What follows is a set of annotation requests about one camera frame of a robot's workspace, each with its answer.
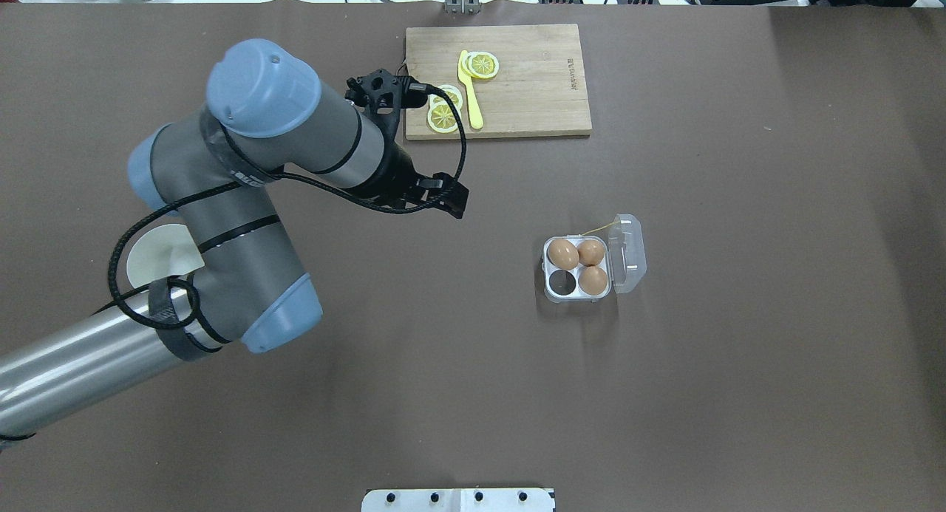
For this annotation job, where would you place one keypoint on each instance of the brown egg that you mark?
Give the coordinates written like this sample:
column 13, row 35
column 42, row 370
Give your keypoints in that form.
column 562, row 253
column 594, row 281
column 591, row 252

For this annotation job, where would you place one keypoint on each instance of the clear plastic egg box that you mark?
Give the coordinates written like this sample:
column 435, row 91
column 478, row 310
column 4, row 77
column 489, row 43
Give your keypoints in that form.
column 625, row 262

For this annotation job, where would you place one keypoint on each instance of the yellow plastic knife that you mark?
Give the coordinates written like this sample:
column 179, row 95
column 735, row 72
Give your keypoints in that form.
column 475, row 115

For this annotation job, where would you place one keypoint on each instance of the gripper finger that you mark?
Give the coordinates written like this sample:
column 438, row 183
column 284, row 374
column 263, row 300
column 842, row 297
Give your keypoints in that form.
column 446, row 193

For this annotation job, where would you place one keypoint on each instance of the wooden cutting board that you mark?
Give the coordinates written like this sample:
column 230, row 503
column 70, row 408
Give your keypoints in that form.
column 540, row 89

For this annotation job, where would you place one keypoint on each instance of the white bowl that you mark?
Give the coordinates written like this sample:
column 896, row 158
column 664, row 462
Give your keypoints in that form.
column 166, row 250

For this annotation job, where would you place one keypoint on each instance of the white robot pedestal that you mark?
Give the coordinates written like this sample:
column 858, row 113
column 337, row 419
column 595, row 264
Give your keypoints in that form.
column 460, row 499

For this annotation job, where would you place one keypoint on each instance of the lemon slice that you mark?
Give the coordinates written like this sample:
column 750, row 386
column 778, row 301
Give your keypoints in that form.
column 440, row 118
column 452, row 92
column 481, row 65

